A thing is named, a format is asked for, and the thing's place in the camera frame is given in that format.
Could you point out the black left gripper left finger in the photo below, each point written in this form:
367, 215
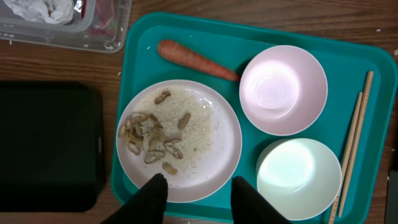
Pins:
146, 206

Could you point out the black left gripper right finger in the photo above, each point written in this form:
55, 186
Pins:
249, 207

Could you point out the white bowl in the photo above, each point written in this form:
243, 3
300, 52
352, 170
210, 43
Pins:
300, 177

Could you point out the pink bowl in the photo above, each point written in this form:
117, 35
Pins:
283, 90

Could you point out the red snack wrapper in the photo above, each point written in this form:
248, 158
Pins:
105, 11

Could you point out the white tissue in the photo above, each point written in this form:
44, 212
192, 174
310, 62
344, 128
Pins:
47, 11

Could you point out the clear plastic waste bin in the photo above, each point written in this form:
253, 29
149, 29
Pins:
77, 34

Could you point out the food scraps and rice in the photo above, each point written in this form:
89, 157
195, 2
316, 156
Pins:
170, 126

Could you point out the pink plate with food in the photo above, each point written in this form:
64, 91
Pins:
212, 171

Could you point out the black plastic tray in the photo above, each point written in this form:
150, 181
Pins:
52, 146

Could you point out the grey plastic dish rack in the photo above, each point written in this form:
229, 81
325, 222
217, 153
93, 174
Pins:
392, 199

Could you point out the orange carrot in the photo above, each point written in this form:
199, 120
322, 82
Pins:
183, 56

